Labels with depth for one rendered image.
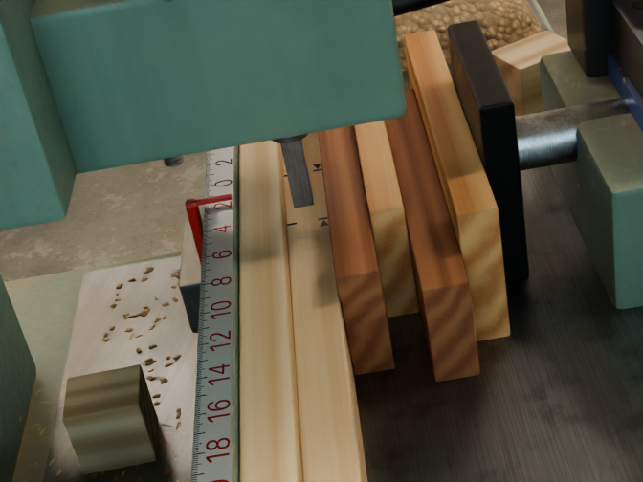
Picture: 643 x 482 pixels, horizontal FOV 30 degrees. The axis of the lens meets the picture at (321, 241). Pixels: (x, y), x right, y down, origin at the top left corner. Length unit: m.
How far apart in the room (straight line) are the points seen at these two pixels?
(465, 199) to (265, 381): 0.12
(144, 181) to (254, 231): 2.10
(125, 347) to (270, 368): 0.30
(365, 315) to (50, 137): 0.14
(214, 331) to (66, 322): 0.32
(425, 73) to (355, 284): 0.15
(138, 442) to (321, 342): 0.20
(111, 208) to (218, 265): 2.06
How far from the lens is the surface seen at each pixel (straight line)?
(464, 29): 0.57
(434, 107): 0.56
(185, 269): 0.70
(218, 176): 0.56
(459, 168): 0.51
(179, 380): 0.70
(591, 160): 0.53
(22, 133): 0.45
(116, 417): 0.63
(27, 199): 0.46
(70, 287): 0.81
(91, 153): 0.49
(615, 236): 0.51
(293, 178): 0.53
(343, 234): 0.51
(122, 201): 2.57
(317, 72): 0.47
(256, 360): 0.45
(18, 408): 0.69
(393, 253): 0.52
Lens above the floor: 1.22
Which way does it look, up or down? 33 degrees down
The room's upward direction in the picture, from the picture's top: 11 degrees counter-clockwise
